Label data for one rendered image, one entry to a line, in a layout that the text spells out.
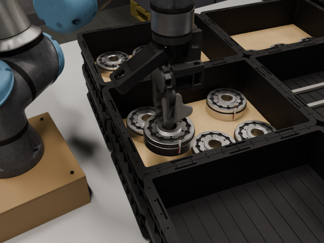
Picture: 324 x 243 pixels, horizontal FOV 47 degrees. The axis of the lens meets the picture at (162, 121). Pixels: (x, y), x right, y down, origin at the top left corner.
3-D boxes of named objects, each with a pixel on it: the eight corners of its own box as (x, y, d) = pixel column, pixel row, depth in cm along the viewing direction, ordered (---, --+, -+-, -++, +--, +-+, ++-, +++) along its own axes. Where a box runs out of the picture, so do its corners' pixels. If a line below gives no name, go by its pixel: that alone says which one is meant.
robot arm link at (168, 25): (159, 17, 59) (142, 0, 65) (159, 44, 62) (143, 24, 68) (202, 10, 62) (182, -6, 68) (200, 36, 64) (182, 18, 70)
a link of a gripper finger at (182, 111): (196, 133, 76) (195, 91, 71) (168, 140, 74) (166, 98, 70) (190, 126, 79) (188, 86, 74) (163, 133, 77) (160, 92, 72)
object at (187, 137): (154, 152, 70) (154, 149, 70) (137, 119, 77) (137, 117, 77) (202, 139, 73) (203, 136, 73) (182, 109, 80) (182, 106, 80)
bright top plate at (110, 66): (100, 73, 108) (100, 71, 107) (93, 56, 115) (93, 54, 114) (134, 66, 110) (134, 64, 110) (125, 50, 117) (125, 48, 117)
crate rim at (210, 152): (141, 183, 69) (140, 175, 68) (101, 95, 91) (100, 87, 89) (317, 131, 80) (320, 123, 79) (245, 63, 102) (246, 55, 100)
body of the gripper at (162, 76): (203, 92, 72) (207, 33, 65) (161, 101, 70) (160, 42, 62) (187, 73, 78) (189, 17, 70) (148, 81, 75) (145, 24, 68)
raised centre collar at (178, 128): (162, 138, 73) (162, 135, 72) (153, 122, 76) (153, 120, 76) (185, 132, 74) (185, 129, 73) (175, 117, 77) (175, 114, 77)
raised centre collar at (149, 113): (139, 127, 88) (139, 125, 88) (135, 114, 92) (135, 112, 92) (159, 124, 89) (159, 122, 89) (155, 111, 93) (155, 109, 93)
